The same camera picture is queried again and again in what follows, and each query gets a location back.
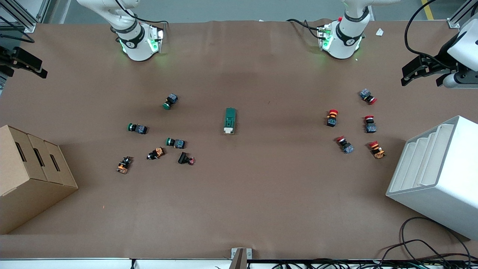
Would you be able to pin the red mushroom button blue block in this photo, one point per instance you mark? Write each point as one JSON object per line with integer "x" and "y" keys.
{"x": 345, "y": 145}
{"x": 370, "y": 126}
{"x": 367, "y": 96}

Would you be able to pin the white stepped plastic rack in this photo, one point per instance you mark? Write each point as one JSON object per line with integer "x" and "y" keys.
{"x": 444, "y": 186}

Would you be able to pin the aluminium frame profile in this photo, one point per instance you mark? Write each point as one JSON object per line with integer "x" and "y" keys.
{"x": 461, "y": 16}
{"x": 22, "y": 18}

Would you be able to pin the green load switch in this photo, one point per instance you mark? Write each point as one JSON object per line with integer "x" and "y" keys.
{"x": 230, "y": 119}

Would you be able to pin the white paper scrap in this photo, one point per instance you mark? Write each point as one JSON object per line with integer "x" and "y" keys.
{"x": 379, "y": 32}

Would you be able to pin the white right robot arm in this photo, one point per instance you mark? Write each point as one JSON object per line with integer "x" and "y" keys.
{"x": 136, "y": 45}

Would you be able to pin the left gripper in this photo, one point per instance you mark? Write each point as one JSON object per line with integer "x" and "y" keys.
{"x": 443, "y": 62}

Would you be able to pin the brown cardboard box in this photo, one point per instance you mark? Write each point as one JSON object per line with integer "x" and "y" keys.
{"x": 33, "y": 186}

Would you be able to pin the brown paper table cover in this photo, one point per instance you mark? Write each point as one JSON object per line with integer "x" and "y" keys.
{"x": 261, "y": 194}

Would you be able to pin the red mushroom button orange block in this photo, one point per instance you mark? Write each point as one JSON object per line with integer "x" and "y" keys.
{"x": 377, "y": 150}
{"x": 332, "y": 118}

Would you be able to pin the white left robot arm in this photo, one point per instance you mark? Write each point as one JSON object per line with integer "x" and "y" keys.
{"x": 341, "y": 43}

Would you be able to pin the white table edge rail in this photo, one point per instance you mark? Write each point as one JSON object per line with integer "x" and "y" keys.
{"x": 74, "y": 264}

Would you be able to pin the green pushbutton blue block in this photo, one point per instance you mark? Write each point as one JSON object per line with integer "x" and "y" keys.
{"x": 139, "y": 129}
{"x": 170, "y": 101}
{"x": 176, "y": 143}

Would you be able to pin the black pushbutton pink tip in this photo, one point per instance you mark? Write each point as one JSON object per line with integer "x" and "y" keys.
{"x": 183, "y": 158}

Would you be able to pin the grey metal bracket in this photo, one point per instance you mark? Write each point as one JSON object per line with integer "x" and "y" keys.
{"x": 241, "y": 256}

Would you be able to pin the black pushbutton orange block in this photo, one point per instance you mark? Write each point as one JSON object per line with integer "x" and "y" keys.
{"x": 157, "y": 153}
{"x": 124, "y": 165}

